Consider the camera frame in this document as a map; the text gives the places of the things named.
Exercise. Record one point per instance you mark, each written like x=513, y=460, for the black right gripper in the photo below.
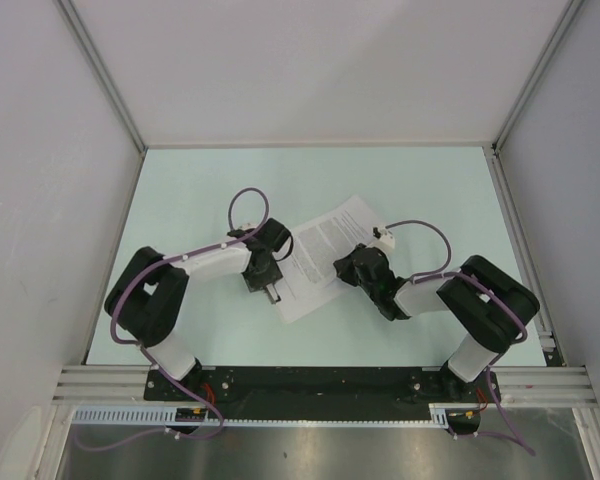
x=343, y=269

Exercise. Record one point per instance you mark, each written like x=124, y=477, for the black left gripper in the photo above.
x=273, y=275

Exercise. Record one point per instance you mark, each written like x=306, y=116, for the text paper sheet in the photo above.
x=317, y=244

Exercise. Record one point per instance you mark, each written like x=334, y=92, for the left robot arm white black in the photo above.
x=147, y=297

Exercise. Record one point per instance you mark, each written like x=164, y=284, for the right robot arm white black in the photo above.
x=493, y=307

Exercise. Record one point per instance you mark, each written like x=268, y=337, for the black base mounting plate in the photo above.
x=325, y=394

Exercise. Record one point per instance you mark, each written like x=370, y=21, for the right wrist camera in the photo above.
x=383, y=240

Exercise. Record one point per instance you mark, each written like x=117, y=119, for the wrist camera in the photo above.
x=247, y=227
x=383, y=240

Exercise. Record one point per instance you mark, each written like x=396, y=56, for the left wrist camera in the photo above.
x=247, y=227

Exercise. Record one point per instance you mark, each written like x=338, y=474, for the right aluminium corner post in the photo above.
x=558, y=35

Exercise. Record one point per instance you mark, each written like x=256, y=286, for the aluminium corner post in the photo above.
x=558, y=35
x=86, y=44

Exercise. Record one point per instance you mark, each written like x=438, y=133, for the grey slotted cable duct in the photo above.
x=174, y=416

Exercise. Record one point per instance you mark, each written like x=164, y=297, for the aluminium front frame rail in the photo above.
x=532, y=387

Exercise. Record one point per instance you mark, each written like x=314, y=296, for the left aluminium corner post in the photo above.
x=86, y=44

